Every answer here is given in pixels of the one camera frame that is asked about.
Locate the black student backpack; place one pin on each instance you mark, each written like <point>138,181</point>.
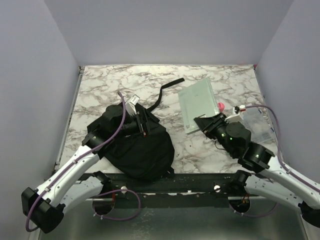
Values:
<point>144,158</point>

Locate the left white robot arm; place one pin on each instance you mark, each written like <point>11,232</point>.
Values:
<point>46,205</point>

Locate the pink cap glue bottle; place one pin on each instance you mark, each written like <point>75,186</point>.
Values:
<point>221,107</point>

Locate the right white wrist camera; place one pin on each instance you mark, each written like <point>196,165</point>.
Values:
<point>237,114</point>

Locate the aluminium table edge rail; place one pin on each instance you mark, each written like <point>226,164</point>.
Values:
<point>69,118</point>

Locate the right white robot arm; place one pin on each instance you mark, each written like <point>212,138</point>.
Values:
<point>263,175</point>

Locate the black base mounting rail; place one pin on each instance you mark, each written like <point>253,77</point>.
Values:
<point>180,190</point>

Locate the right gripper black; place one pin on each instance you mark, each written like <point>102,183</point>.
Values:
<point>208,124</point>

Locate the clear plastic pencil case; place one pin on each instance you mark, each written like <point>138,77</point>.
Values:
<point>254,120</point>

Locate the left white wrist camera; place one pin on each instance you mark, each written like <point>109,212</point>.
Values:
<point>130,105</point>

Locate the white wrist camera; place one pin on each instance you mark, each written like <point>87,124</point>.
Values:
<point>237,114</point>
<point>130,105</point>

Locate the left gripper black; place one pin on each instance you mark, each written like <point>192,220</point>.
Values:
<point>144,128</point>

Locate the pale green notebook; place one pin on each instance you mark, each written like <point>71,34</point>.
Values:
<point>197,100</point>

